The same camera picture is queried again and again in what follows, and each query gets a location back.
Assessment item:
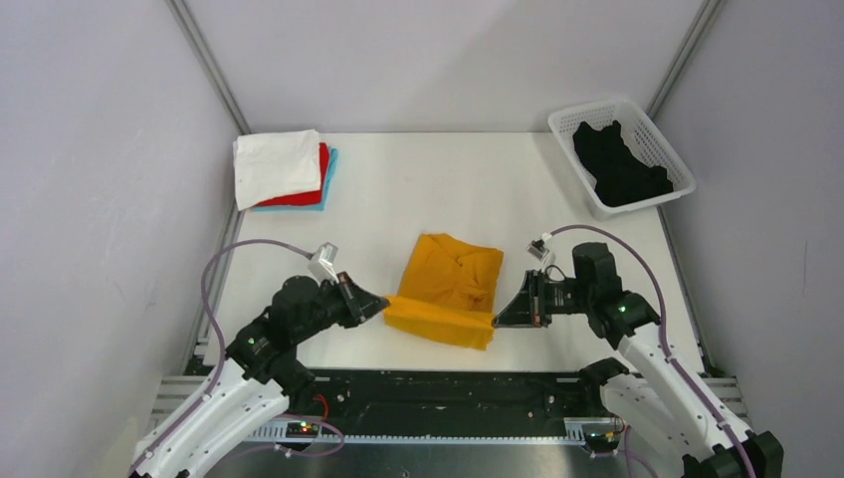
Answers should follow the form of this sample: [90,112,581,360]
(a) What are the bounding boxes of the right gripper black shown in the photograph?
[493,270,593,329]

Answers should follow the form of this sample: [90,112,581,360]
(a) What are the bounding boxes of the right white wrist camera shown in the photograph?
[527,233,556,267]

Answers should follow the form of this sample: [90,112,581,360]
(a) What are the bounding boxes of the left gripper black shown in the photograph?
[294,270,388,343]

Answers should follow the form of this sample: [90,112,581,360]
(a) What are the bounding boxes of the folded white t shirt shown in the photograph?
[233,129,321,211]

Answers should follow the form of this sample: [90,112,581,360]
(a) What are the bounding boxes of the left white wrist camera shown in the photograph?
[308,242,338,284]

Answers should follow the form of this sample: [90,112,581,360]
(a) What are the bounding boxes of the right controller board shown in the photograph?
[583,431,623,458]

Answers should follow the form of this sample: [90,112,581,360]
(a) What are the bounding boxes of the yellow t shirt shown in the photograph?
[383,233,505,351]

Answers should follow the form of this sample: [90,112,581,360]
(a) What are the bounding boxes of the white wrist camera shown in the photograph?
[308,242,338,284]
[527,233,556,267]

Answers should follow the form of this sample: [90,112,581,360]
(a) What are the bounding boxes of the white plastic basket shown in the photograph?
[547,98,697,220]

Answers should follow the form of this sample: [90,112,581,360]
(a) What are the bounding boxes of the controller board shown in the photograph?
[285,420,320,440]
[583,431,623,458]

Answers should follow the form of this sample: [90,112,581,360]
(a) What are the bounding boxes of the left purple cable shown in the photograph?
[131,238,345,473]

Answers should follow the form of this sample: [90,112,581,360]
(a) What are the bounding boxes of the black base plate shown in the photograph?
[288,368,619,439]

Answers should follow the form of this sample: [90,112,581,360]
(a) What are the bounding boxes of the folded red t shirt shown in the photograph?
[255,142,332,209]

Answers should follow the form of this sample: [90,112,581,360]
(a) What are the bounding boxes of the black t shirt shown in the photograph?
[572,120,674,207]

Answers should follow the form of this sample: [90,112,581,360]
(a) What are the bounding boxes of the purple cable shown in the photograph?
[131,238,345,473]
[546,224,759,478]

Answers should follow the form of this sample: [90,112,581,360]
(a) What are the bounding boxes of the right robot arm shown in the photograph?
[493,242,784,477]

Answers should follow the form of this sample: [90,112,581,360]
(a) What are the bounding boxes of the folded light blue t shirt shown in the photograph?
[252,147,338,211]

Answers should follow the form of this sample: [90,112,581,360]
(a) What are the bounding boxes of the left controller board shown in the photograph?
[285,420,320,440]

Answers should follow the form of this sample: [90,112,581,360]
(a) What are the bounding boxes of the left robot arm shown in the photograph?
[129,272,389,477]

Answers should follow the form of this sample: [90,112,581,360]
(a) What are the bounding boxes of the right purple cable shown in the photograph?
[546,224,759,478]

